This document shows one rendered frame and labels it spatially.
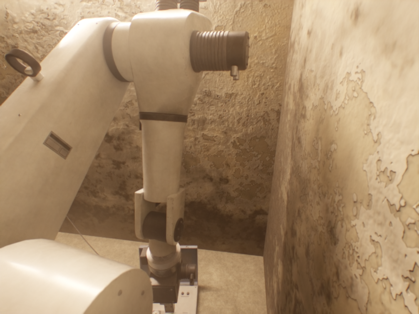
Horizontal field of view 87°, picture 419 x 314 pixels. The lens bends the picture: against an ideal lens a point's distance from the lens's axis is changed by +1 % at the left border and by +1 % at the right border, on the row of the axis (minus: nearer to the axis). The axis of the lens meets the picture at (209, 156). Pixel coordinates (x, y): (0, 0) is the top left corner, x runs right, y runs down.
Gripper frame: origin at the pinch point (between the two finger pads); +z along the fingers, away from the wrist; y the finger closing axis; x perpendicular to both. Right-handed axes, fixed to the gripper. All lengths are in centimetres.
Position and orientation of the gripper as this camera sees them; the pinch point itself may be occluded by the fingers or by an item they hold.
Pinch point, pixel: (170, 300)
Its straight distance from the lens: 148.2
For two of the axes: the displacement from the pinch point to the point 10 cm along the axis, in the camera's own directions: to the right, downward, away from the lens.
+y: -0.2, 4.2, -9.1
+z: 0.1, 9.1, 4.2
